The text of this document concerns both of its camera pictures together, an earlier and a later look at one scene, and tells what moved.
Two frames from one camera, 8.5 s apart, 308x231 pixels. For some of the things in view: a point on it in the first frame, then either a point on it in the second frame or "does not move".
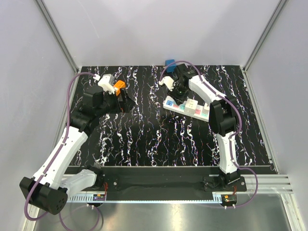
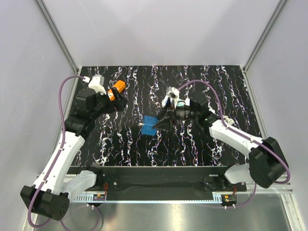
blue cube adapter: [171, 68] -> [147, 128]
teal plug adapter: [182, 107] does not move
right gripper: [178, 100] -> [164, 123]
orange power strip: [118, 85] does not move
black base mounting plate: [168, 179] does not move
